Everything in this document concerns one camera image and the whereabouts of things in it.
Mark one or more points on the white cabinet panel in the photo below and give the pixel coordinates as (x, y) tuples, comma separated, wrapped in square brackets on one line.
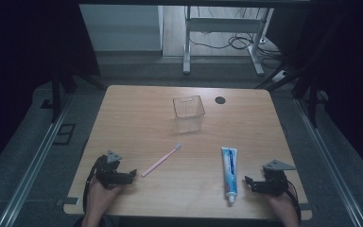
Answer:
[(121, 28)]

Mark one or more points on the grey table bracket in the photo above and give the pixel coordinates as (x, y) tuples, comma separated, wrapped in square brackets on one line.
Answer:
[(305, 206), (67, 200)]

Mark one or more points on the dark curtain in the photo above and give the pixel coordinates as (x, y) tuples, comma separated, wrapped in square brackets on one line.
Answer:
[(28, 63), (343, 69)]

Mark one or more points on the white blue toothpaste tube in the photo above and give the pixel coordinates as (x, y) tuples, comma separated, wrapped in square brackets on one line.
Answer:
[(230, 176)]

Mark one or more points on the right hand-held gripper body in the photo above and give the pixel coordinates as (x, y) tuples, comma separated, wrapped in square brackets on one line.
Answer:
[(274, 181)]

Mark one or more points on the clear plastic container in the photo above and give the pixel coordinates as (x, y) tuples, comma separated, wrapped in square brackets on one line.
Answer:
[(189, 114)]

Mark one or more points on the black stand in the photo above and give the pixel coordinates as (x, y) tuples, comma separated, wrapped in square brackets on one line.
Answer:
[(58, 91), (308, 94)]

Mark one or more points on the pink toothbrush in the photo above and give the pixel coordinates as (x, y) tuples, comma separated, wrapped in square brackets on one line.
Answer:
[(160, 161)]

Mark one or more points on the person's left hand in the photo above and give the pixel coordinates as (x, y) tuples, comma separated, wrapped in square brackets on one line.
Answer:
[(99, 200)]

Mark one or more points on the person's right hand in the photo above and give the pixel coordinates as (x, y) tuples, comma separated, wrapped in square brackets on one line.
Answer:
[(283, 208)]

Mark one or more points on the white power strip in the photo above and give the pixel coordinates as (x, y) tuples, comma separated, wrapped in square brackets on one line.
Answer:
[(280, 75)]

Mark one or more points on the black table grommet hole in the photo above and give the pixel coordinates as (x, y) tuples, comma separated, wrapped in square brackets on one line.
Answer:
[(220, 100)]

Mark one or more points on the metal floor rail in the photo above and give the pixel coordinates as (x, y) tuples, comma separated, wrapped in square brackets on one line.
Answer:
[(28, 176), (329, 167)]

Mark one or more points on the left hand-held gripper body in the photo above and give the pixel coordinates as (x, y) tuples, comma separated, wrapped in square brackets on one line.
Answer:
[(108, 176)]

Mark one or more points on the white desk frame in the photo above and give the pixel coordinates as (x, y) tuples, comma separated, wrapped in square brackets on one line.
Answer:
[(223, 26)]

